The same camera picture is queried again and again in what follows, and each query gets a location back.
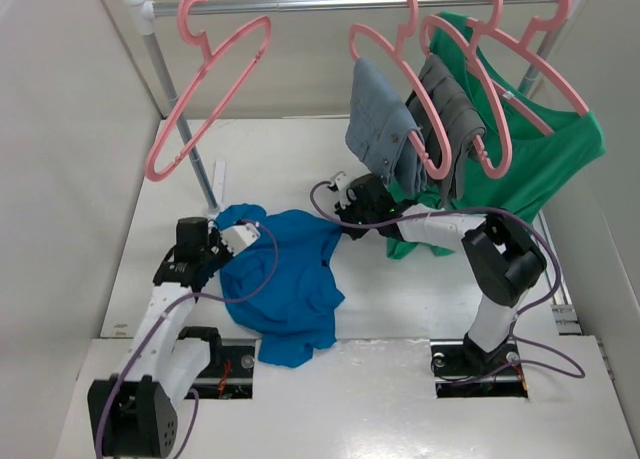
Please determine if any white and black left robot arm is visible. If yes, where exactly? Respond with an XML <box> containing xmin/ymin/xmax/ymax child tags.
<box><xmin>87</xmin><ymin>217</ymin><xmax>229</xmax><ymax>458</ymax></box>

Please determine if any folded blue denim garment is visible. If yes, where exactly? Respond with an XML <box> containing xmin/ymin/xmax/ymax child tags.
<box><xmin>345</xmin><ymin>57</ymin><xmax>427</xmax><ymax>196</ymax></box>

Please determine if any folded grey garment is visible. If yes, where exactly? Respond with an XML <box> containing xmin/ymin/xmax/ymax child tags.
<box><xmin>418</xmin><ymin>54</ymin><xmax>486</xmax><ymax>207</ymax></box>

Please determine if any pink hanger with green shirt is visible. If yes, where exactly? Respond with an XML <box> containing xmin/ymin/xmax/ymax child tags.
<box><xmin>467</xmin><ymin>0</ymin><xmax>589</xmax><ymax>116</ymax></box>

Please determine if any pink hanger with denim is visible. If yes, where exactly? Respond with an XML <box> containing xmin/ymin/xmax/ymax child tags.
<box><xmin>348</xmin><ymin>0</ymin><xmax>454</xmax><ymax>181</ymax></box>

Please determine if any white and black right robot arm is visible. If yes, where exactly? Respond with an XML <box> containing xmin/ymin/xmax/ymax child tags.
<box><xmin>329</xmin><ymin>172</ymin><xmax>547</xmax><ymax>373</ymax></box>

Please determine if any pink hanger with grey cloth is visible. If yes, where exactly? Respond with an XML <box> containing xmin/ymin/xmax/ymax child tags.
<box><xmin>418</xmin><ymin>0</ymin><xmax>514</xmax><ymax>180</ymax></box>

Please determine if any blue t shirt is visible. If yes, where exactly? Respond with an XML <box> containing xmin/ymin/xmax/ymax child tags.
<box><xmin>217</xmin><ymin>204</ymin><xmax>344</xmax><ymax>368</ymax></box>

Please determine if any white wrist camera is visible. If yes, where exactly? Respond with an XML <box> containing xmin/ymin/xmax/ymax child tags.
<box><xmin>220</xmin><ymin>222</ymin><xmax>261</xmax><ymax>256</ymax></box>
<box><xmin>328</xmin><ymin>171</ymin><xmax>351</xmax><ymax>208</ymax></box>

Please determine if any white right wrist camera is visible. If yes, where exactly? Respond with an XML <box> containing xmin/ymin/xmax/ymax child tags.
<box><xmin>328</xmin><ymin>171</ymin><xmax>351</xmax><ymax>208</ymax></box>

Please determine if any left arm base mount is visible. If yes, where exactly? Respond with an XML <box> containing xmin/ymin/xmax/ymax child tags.
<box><xmin>191</xmin><ymin>345</ymin><xmax>255</xmax><ymax>400</ymax></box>

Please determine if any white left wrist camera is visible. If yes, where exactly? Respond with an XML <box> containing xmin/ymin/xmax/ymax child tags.
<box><xmin>220</xmin><ymin>222</ymin><xmax>261</xmax><ymax>256</ymax></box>

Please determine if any metal clothes rack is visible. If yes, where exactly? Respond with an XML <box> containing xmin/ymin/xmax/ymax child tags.
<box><xmin>123</xmin><ymin>0</ymin><xmax>556</xmax><ymax>214</ymax></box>

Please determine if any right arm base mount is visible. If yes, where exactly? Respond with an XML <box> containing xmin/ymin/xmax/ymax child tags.
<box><xmin>430</xmin><ymin>340</ymin><xmax>528</xmax><ymax>399</ymax></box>

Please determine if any green t shirt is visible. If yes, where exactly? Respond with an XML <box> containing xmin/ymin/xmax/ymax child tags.
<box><xmin>385</xmin><ymin>11</ymin><xmax>608</xmax><ymax>260</ymax></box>

